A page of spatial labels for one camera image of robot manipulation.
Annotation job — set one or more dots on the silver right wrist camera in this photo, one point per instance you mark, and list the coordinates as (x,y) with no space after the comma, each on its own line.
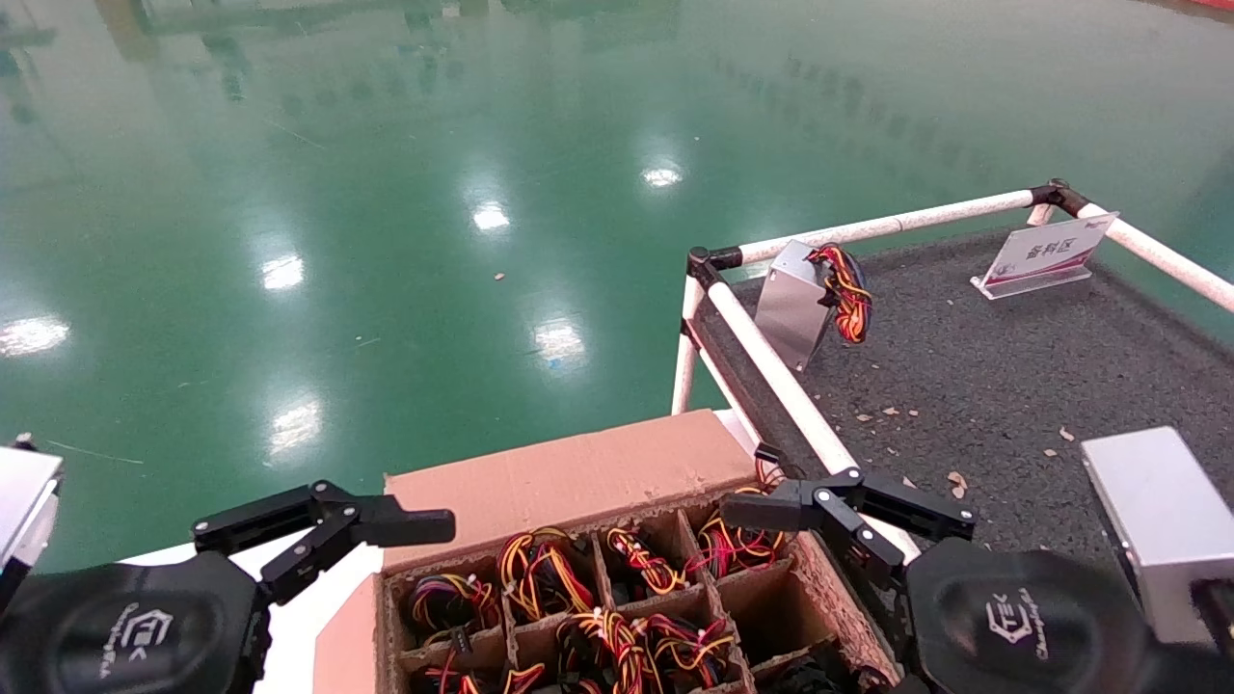
(1157,520)

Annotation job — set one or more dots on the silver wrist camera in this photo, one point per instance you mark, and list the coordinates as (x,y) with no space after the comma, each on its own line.
(1157,520)
(24,501)

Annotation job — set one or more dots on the black felt table cover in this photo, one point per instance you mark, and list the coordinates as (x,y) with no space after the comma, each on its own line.
(964,386)

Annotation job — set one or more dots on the black pipe corner joint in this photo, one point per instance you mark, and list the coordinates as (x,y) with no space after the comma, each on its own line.
(1059,196)
(709,260)

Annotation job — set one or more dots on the divided brown cardboard box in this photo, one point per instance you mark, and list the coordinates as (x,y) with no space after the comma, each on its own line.
(578,472)

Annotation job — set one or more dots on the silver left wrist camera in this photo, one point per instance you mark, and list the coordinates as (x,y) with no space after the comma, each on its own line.
(24,501)

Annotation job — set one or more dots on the clear acrylic sign holder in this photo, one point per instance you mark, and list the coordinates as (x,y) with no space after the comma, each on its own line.
(1046,255)

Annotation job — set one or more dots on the white pipe rail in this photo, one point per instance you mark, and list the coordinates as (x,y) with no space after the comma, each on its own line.
(916,221)
(1176,260)
(786,381)

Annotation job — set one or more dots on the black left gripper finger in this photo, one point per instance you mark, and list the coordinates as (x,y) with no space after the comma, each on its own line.
(405,528)

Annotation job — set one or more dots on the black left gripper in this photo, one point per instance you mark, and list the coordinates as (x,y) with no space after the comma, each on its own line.
(125,627)

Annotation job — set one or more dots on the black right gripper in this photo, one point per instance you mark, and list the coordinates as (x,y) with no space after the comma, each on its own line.
(1012,627)

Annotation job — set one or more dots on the white pipe table leg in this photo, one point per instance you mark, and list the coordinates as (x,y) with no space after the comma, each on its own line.
(686,366)

